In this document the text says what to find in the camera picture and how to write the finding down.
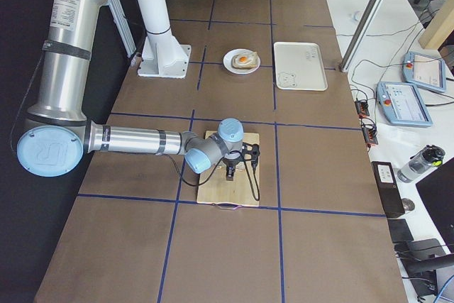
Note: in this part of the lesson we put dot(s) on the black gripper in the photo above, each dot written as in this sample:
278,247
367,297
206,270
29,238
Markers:
231,164

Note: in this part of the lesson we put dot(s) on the bread slice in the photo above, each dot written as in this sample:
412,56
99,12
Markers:
239,167

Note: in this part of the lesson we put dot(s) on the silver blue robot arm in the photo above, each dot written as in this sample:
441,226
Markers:
57,132

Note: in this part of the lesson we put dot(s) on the bamboo cutting board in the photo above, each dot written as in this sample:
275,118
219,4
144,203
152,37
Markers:
219,191

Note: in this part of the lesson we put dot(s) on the bottom toast slice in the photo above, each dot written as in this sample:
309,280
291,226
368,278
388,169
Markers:
244,62

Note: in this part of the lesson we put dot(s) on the fried egg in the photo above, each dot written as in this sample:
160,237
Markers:
243,58

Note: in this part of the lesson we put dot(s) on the cream bear tray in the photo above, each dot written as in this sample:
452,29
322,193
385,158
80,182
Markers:
299,66

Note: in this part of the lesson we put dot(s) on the lower orange connector board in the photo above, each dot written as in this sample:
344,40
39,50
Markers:
369,132

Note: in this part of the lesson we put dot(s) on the orange connector board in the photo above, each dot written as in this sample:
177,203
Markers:
369,132
362,108

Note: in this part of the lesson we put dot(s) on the upper orange connector board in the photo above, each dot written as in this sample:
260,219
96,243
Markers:
362,108

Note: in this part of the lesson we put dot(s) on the black rectangular box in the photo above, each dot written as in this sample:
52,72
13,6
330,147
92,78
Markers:
387,188

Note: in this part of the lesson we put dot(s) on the near teach pendant tablet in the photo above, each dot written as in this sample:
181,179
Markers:
402,104

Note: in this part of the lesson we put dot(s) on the teach pendant tablet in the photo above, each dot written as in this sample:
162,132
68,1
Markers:
402,104
424,71

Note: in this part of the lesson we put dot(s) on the clear water bottle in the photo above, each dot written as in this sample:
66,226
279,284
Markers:
430,156

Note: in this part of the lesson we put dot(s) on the black monitor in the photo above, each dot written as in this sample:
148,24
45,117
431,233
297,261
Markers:
436,193

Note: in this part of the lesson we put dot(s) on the far teach pendant tablet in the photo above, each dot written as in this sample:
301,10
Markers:
424,71

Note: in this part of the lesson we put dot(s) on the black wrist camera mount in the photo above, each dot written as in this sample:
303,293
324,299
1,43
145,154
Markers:
251,154

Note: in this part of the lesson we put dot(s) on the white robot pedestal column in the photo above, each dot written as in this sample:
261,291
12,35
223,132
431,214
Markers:
162,55

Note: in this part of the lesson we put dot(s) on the aluminium frame post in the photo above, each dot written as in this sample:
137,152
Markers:
369,13

